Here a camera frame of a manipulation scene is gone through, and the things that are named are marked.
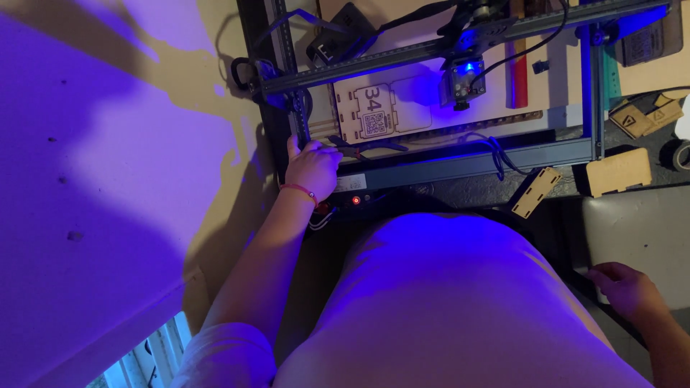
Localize tape roll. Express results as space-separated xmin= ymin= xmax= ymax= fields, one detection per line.
xmin=660 ymin=138 xmax=690 ymax=172

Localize person's right hand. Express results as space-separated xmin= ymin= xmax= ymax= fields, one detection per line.
xmin=586 ymin=262 xmax=672 ymax=324

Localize plywood sheet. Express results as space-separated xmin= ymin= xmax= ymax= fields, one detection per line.
xmin=315 ymin=0 xmax=584 ymax=147

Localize laser engraver frame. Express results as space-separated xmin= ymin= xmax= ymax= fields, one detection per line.
xmin=232 ymin=0 xmax=675 ymax=216

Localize black cable loop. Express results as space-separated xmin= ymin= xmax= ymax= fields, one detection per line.
xmin=230 ymin=56 xmax=271 ymax=93

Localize laser head module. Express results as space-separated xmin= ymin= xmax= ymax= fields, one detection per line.
xmin=441 ymin=54 xmax=487 ymax=112

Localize black power adapter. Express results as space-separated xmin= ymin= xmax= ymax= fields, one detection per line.
xmin=305 ymin=2 xmax=379 ymax=68

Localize rounded plain wooden panel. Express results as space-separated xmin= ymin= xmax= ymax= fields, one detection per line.
xmin=586 ymin=147 xmax=653 ymax=199

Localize red cord bracelet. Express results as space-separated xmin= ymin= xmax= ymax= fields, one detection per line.
xmin=279 ymin=183 xmax=320 ymax=208

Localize black red-handled pliers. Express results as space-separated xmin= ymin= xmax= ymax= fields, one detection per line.
xmin=327 ymin=135 xmax=409 ymax=161

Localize looped dark cable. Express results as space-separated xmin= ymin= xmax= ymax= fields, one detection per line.
xmin=457 ymin=131 xmax=533 ymax=182

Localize person's left hand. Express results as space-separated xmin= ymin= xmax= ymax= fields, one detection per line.
xmin=284 ymin=135 xmax=344 ymax=202

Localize person's white shirt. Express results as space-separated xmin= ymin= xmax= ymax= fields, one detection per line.
xmin=170 ymin=213 xmax=656 ymax=388

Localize finger-jointed wooden piece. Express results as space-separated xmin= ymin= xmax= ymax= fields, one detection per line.
xmin=510 ymin=166 xmax=563 ymax=220

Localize engraved wooden panel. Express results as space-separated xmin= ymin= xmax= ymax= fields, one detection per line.
xmin=333 ymin=80 xmax=433 ymax=145

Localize white wires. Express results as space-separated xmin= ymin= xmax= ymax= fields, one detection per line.
xmin=307 ymin=208 xmax=338 ymax=232

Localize green ruler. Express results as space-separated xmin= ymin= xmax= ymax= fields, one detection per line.
xmin=603 ymin=45 xmax=622 ymax=112

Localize small wooden warning-sign piece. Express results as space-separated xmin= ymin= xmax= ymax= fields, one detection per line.
xmin=608 ymin=100 xmax=656 ymax=140
xmin=644 ymin=94 xmax=685 ymax=129

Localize black laser head cable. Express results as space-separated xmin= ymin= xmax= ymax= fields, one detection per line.
xmin=468 ymin=0 xmax=570 ymax=91

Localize red-handled tool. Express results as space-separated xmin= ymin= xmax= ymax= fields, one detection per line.
xmin=505 ymin=39 xmax=529 ymax=110

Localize dark engraved wooden box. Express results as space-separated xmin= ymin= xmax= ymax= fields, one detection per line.
xmin=614 ymin=4 xmax=685 ymax=69

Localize white window grille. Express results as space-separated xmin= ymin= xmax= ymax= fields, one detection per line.
xmin=85 ymin=311 xmax=193 ymax=388

